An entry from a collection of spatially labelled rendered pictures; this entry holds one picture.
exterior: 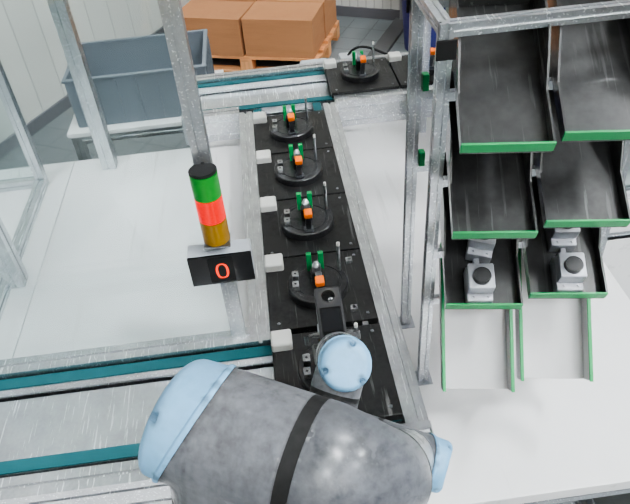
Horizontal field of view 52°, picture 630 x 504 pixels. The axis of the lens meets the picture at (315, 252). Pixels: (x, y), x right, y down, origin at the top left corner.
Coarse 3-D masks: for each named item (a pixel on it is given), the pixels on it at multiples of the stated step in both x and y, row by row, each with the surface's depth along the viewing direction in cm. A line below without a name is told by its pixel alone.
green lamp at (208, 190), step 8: (216, 176) 111; (192, 184) 111; (200, 184) 110; (208, 184) 111; (216, 184) 112; (200, 192) 112; (208, 192) 112; (216, 192) 113; (200, 200) 113; (208, 200) 113
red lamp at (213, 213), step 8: (216, 200) 114; (200, 208) 114; (208, 208) 114; (216, 208) 114; (224, 208) 117; (200, 216) 116; (208, 216) 115; (216, 216) 115; (224, 216) 117; (208, 224) 116; (216, 224) 116
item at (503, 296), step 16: (448, 192) 123; (448, 208) 122; (448, 224) 120; (448, 240) 119; (464, 240) 119; (496, 240) 118; (512, 240) 117; (448, 256) 118; (464, 256) 117; (496, 256) 117; (512, 256) 117; (448, 272) 116; (496, 272) 116; (512, 272) 115; (448, 288) 115; (496, 288) 114; (512, 288) 114; (448, 304) 112; (464, 304) 112; (480, 304) 111; (496, 304) 111; (512, 304) 111
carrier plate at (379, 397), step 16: (368, 336) 139; (272, 352) 138; (288, 352) 137; (304, 352) 137; (384, 352) 135; (288, 368) 134; (384, 368) 132; (288, 384) 131; (368, 384) 129; (384, 384) 129; (368, 400) 127; (384, 400) 126; (384, 416) 124; (400, 416) 124
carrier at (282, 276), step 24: (288, 264) 158; (312, 264) 147; (336, 264) 157; (360, 264) 157; (288, 288) 150; (312, 288) 149; (360, 288) 150; (288, 312) 146; (312, 312) 146; (360, 312) 145
